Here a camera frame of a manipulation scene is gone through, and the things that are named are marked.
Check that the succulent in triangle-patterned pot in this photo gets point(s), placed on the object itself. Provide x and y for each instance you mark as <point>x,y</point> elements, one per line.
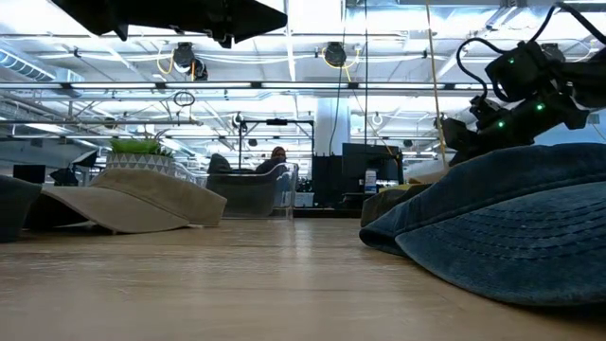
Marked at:
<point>137,161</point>

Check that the person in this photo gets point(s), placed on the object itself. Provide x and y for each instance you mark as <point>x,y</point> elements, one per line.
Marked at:
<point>277,154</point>

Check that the clear plastic bin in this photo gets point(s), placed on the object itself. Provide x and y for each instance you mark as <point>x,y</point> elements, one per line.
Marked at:
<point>290,189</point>

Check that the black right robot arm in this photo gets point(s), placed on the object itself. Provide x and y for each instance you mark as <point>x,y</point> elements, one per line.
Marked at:
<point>582,80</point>

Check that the blue denim baseball cap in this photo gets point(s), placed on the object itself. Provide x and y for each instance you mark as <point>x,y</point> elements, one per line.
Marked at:
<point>497,227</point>

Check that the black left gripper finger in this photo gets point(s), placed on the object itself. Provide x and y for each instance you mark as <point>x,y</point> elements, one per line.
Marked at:
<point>258,21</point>

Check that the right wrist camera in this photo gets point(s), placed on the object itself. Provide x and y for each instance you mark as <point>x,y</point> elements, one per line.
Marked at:
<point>482,106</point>

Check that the black cabinet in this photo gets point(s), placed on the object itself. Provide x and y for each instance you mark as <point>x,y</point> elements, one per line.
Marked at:
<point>331,180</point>

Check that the dark grey baseball cap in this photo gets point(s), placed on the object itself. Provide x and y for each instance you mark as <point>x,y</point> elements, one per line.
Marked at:
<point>241,194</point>
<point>16,208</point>

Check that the white bottle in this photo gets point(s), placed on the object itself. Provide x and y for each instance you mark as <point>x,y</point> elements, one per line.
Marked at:
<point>370,182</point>

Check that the black computer monitor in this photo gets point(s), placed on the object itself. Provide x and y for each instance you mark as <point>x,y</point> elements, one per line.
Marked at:
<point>28,174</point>

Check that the black overhead gantry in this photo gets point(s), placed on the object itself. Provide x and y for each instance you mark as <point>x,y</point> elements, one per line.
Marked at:
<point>277,121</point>

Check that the beige baseball cap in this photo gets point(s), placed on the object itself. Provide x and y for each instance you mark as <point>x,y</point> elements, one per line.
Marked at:
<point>383,203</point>
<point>142,203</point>

